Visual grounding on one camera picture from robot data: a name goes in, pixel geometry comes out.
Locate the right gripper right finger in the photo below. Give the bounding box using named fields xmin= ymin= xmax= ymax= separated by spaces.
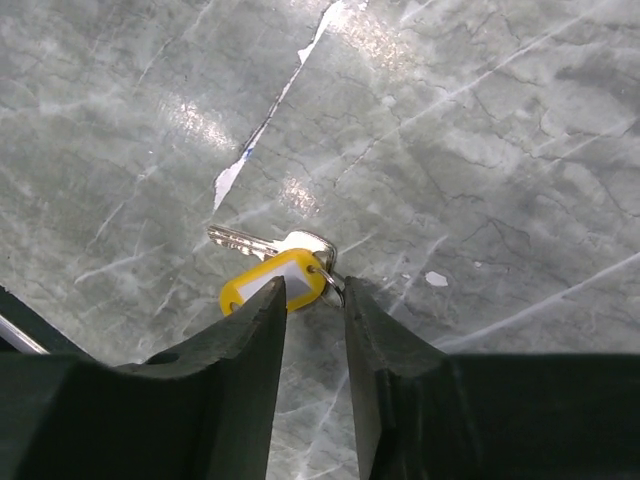
xmin=344 ymin=276 xmax=444 ymax=479

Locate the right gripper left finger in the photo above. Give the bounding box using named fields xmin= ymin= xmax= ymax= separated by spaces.
xmin=119 ymin=277 xmax=287 ymax=479

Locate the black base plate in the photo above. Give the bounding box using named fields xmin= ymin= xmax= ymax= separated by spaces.
xmin=0 ymin=286 xmax=91 ymax=359

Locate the yellow tag key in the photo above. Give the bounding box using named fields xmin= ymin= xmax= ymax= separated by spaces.
xmin=207 ymin=225 xmax=345 ymax=316

